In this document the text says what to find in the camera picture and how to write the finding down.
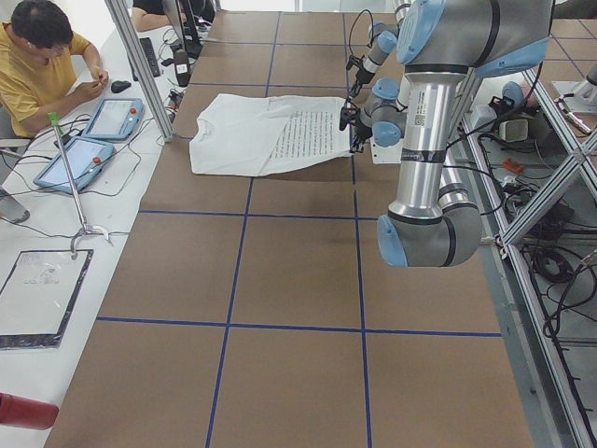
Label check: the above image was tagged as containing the silver framed tray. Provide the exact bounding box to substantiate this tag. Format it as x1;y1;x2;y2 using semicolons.
1;249;94;351

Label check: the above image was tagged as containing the upper blue teach pendant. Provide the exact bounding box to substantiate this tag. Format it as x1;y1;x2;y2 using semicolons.
82;98;145;142

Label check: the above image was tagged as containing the aluminium frame post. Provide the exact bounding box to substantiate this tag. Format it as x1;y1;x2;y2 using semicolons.
104;0;174;143

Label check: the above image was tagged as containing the purple green grabber stick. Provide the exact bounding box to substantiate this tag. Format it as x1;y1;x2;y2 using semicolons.
48;112;111;260

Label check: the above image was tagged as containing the black computer mouse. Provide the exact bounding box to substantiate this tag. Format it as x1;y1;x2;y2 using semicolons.
111;80;132;93

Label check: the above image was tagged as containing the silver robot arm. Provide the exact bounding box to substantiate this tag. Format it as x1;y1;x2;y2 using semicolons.
340;1;554;267
346;1;412;99

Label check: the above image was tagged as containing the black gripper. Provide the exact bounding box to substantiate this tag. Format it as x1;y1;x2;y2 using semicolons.
339;105;372;153
346;55;373;96

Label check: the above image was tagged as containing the person in yellow shirt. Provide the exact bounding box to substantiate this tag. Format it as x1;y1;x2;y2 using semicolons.
1;1;109;138

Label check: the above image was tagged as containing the black robot wrist cable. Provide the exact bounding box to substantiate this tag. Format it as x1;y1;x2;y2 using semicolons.
345;8;374;62

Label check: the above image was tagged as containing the black keyboard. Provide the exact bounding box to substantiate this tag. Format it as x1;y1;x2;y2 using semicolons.
139;37;161;77

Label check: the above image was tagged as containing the white long-sleeve printed shirt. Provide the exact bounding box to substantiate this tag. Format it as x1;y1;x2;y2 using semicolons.
189;93;351;177

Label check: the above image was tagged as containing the blue teach pendant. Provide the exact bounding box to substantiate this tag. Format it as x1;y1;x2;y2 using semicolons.
82;98;145;142
34;136;115;194

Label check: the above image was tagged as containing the lower blue teach pendant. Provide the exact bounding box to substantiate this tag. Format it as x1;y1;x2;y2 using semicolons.
34;136;115;194

